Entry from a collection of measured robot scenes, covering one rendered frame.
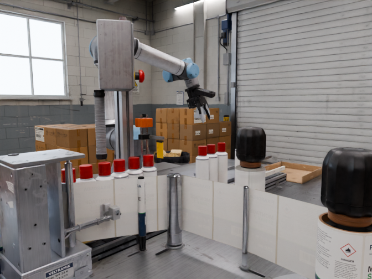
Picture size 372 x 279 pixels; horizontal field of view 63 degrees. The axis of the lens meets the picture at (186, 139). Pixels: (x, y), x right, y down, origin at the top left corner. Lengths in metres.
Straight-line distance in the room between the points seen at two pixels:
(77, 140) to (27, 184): 3.73
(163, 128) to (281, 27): 2.62
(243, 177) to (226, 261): 0.23
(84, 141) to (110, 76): 3.52
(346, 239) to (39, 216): 0.51
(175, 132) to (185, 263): 4.28
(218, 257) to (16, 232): 0.44
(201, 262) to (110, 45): 0.61
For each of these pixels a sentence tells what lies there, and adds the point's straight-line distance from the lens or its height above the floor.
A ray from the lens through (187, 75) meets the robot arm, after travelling 1.52.
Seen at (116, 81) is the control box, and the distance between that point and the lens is 0.90.
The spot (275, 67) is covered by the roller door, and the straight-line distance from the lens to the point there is 5.62.
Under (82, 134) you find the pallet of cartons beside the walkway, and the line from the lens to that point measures 4.37.
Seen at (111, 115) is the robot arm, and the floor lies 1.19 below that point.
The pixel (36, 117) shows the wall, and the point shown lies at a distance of 6.52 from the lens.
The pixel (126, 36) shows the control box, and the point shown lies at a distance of 0.91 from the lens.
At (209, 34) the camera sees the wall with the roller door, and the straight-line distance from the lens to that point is 6.74.
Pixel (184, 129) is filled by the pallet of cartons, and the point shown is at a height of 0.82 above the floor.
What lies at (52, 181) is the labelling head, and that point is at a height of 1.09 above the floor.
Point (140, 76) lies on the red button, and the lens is 0.92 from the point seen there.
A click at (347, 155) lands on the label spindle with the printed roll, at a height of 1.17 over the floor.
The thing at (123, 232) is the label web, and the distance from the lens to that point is 0.80.
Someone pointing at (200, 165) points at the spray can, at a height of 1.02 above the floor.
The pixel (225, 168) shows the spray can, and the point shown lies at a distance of 1.23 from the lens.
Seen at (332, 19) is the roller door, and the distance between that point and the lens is 5.37.
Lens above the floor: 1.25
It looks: 7 degrees down
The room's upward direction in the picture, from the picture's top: straight up
